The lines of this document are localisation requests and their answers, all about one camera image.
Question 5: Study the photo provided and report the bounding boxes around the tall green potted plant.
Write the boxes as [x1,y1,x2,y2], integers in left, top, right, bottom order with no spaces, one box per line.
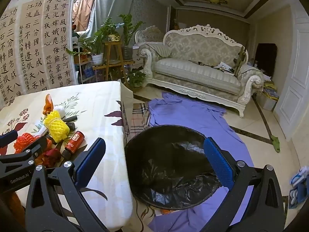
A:
[119,14,144,61]

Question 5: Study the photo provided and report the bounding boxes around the yellow foam net bundle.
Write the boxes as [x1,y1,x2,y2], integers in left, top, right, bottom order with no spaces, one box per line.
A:
[43,110,70,143]

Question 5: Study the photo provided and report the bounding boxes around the white green toothpaste tube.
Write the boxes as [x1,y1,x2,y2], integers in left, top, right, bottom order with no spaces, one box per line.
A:
[32,119,49,136]

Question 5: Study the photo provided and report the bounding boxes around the black foam tube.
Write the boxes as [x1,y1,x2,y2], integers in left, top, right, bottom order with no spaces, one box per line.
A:
[63,115,77,123]

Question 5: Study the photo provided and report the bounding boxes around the black trash bin with bag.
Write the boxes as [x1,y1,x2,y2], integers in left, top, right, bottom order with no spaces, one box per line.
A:
[125,125,222,211]

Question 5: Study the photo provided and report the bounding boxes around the blue white slippers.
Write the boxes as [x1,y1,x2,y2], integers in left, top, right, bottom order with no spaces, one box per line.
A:
[289,166,308,209]

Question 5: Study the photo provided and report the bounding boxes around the grey blue curtain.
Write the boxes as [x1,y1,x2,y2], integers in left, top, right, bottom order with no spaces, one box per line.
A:
[81,0,133,39]

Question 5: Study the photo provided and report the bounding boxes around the calligraphy wall hanging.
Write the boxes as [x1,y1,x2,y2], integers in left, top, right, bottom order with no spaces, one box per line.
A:
[1,0,77,107]

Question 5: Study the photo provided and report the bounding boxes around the large orange plastic bag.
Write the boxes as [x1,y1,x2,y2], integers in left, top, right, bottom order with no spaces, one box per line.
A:
[43,94,53,115]

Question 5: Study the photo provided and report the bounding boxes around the white paper ball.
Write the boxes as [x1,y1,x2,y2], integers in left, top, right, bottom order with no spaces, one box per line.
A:
[53,106,65,119]

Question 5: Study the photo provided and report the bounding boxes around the wooden plant stand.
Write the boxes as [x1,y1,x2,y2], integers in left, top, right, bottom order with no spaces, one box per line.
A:
[93,41,135,85]

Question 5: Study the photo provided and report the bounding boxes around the white door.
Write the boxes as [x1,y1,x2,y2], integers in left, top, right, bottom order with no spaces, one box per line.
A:
[273,0,309,142]

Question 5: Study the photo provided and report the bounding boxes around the red bottle black cap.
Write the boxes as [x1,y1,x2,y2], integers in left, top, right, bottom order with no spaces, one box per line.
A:
[61,131,84,160]

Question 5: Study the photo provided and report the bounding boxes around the red wrapper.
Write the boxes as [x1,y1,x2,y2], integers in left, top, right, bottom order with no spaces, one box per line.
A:
[35,149,61,168]

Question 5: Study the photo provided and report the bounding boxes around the ornate white grey sofa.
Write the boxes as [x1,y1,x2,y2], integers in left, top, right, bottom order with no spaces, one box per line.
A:
[138,25,265,117]

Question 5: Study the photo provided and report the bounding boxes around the plant in white pot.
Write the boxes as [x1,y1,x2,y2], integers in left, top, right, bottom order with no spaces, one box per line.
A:
[65,17,123,66]

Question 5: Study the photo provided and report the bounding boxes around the metal shelf rack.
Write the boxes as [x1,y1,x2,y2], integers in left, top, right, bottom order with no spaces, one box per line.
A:
[73,44,96,84]

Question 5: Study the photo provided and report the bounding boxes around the plaid cloth on floor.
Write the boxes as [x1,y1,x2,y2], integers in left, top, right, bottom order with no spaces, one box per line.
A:
[129,103,151,139]

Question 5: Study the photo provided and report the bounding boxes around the floral cream tablecloth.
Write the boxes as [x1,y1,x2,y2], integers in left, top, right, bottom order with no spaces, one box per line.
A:
[1,82,133,231]

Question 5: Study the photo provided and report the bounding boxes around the purple cloth on floor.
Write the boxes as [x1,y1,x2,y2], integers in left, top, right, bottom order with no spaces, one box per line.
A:
[148,93,254,231]

